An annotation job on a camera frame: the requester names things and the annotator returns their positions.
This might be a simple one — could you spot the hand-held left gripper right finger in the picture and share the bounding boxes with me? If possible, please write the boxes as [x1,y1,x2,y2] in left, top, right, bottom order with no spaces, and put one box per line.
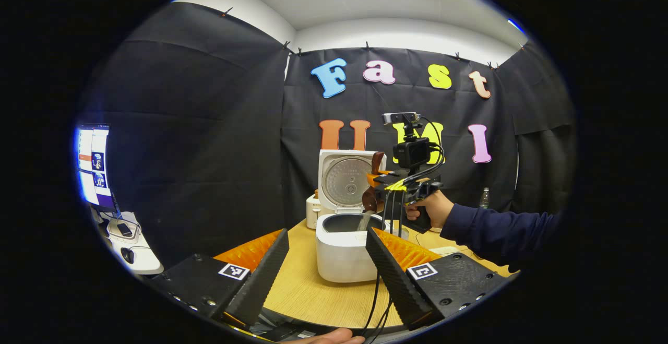
[365,227,509,331]

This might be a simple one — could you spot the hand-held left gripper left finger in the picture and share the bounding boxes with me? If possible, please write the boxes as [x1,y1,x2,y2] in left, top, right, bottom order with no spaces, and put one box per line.
[150,229,289,327]

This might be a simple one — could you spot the brown wooden spoon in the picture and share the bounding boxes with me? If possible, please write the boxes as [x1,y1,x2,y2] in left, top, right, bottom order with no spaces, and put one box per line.
[362,152,387,214]

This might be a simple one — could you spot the white rice cooker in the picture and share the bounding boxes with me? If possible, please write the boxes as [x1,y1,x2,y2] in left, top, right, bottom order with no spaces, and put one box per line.
[316,149,414,283]

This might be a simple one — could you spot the white toaster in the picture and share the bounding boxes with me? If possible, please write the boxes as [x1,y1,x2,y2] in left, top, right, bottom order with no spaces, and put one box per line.
[306,193,321,230]

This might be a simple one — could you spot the white side table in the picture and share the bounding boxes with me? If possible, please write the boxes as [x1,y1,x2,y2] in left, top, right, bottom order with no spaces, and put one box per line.
[91,209,164,276]

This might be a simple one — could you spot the black backdrop cloth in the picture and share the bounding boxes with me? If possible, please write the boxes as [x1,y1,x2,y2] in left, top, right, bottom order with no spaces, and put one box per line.
[78,2,577,271]

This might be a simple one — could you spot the computer monitor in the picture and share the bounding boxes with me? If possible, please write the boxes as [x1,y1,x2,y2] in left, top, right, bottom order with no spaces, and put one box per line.
[76,123,118,212]

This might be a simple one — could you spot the black cable bundle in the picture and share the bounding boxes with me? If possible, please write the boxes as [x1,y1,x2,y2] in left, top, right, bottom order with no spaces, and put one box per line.
[360,117,447,342]

